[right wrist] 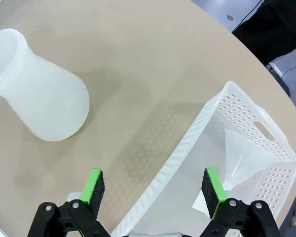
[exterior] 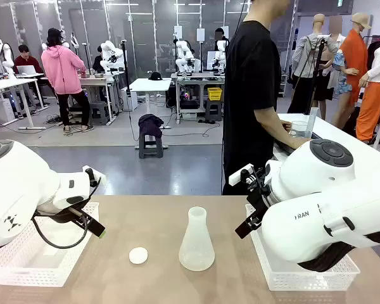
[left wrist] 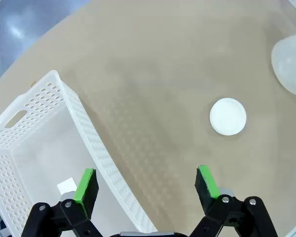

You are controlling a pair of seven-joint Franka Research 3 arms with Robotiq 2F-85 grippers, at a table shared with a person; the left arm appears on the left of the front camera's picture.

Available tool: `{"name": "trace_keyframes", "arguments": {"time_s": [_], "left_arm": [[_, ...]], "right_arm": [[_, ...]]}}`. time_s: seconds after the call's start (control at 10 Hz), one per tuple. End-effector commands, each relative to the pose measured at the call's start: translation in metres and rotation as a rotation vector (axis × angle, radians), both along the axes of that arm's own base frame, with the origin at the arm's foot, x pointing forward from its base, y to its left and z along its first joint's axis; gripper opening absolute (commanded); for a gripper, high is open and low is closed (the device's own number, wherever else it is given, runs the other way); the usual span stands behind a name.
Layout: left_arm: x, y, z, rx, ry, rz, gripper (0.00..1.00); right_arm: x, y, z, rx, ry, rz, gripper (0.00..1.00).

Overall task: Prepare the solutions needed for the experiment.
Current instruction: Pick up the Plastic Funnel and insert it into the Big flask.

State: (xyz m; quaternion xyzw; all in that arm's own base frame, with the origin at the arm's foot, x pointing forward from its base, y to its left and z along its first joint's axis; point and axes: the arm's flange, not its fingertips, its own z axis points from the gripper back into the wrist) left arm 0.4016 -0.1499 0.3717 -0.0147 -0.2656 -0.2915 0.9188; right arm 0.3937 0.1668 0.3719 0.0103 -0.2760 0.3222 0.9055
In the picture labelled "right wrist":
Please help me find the translucent plastic funnel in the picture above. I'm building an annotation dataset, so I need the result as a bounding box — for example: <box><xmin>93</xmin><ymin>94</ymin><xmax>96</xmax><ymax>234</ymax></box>
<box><xmin>192</xmin><ymin>128</ymin><xmax>293</xmax><ymax>219</ymax></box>

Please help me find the thin black cable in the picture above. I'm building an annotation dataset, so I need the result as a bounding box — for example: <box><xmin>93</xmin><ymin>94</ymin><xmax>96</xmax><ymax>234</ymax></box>
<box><xmin>232</xmin><ymin>0</ymin><xmax>263</xmax><ymax>32</ymax></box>

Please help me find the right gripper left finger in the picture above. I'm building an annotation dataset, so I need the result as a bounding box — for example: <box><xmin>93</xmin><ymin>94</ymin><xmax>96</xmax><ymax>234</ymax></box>
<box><xmin>27</xmin><ymin>168</ymin><xmax>111</xmax><ymax>237</ymax></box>

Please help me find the white flask stopper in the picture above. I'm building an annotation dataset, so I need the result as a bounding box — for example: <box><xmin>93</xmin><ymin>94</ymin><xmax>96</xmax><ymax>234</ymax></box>
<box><xmin>66</xmin><ymin>192</ymin><xmax>86</xmax><ymax>203</ymax></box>

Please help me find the person in black clothing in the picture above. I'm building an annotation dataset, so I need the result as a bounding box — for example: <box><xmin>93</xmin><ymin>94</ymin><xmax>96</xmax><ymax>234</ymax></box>
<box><xmin>231</xmin><ymin>0</ymin><xmax>296</xmax><ymax>66</ymax></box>

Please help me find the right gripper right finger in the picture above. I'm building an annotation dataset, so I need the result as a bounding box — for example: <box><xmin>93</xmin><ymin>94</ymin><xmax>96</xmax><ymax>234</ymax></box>
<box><xmin>199</xmin><ymin>167</ymin><xmax>282</xmax><ymax>237</ymax></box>

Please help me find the grey furniture base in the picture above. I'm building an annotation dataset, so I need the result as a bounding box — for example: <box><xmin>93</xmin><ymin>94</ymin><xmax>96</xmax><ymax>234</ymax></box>
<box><xmin>266</xmin><ymin>60</ymin><xmax>291</xmax><ymax>81</ymax></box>

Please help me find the translucent plastic conical flask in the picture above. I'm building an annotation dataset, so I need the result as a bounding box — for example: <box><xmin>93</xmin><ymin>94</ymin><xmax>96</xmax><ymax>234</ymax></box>
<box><xmin>0</xmin><ymin>28</ymin><xmax>90</xmax><ymax>142</ymax></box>

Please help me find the white perforated plastic basket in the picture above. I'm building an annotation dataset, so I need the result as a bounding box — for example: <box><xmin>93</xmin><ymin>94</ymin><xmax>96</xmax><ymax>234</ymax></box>
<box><xmin>111</xmin><ymin>80</ymin><xmax>296</xmax><ymax>237</ymax></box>

